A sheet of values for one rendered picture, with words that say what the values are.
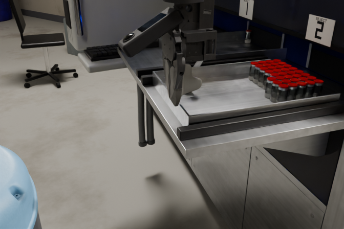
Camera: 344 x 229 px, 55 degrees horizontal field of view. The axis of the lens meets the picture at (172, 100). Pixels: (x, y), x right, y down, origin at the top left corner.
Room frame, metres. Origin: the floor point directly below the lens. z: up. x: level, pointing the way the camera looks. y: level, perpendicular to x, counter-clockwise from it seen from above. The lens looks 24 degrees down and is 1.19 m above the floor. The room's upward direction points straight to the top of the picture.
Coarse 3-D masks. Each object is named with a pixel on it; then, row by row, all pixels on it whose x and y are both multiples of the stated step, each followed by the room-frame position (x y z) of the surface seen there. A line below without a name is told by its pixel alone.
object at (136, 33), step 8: (168, 8) 0.59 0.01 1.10; (160, 16) 0.57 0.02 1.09; (168, 16) 0.56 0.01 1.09; (176, 16) 0.56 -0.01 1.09; (144, 24) 0.58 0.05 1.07; (152, 24) 0.56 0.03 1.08; (160, 24) 0.55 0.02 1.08; (168, 24) 0.56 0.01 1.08; (176, 24) 0.56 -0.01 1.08; (136, 32) 0.56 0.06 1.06; (144, 32) 0.54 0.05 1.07; (152, 32) 0.55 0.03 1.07; (160, 32) 0.55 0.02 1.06; (120, 40) 0.57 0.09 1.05; (128, 40) 0.54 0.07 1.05; (136, 40) 0.54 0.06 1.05; (144, 40) 0.54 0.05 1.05; (152, 40) 0.55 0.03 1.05; (128, 48) 0.53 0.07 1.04; (136, 48) 0.54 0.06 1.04; (144, 48) 0.54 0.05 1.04; (128, 56) 0.53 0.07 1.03
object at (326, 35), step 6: (312, 18) 0.80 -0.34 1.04; (318, 18) 0.78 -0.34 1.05; (324, 18) 0.76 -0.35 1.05; (312, 24) 0.79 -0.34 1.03; (318, 24) 0.78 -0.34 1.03; (324, 24) 0.76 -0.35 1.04; (330, 24) 0.74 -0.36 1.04; (312, 30) 0.79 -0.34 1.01; (324, 30) 0.76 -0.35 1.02; (330, 30) 0.74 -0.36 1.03; (306, 36) 0.81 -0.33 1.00; (312, 36) 0.79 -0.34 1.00; (324, 36) 0.75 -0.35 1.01; (330, 36) 0.73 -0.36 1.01; (318, 42) 0.77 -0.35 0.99; (324, 42) 0.75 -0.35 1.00; (330, 42) 0.73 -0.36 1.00
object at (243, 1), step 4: (240, 0) 1.13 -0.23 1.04; (244, 0) 1.11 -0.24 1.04; (248, 0) 1.08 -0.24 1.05; (252, 0) 1.06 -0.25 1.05; (240, 4) 1.13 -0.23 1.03; (244, 4) 1.10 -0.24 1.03; (248, 4) 1.08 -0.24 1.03; (252, 4) 1.06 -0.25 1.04; (240, 8) 1.13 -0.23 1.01; (244, 8) 1.10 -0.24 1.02; (248, 8) 1.08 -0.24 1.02; (252, 8) 1.06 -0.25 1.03; (240, 12) 1.13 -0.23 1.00; (244, 12) 1.10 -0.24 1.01; (248, 12) 1.08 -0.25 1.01; (252, 12) 1.05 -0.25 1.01; (244, 16) 1.10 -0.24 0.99; (248, 16) 1.07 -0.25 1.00
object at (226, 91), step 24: (192, 72) 0.81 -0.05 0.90; (216, 72) 0.83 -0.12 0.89; (240, 72) 0.85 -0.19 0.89; (192, 96) 0.70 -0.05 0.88; (216, 96) 0.70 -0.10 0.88; (240, 96) 0.70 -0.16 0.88; (264, 96) 0.70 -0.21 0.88; (336, 96) 0.63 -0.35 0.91; (192, 120) 0.53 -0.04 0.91; (216, 120) 0.55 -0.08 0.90
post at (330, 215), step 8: (336, 168) 0.64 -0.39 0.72; (336, 176) 0.64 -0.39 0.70; (336, 184) 0.63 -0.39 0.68; (336, 192) 0.63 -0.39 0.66; (336, 200) 0.62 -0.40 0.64; (328, 208) 0.64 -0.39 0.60; (336, 208) 0.62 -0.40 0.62; (328, 216) 0.63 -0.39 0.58; (336, 216) 0.61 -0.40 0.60; (328, 224) 0.63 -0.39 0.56; (336, 224) 0.60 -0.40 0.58
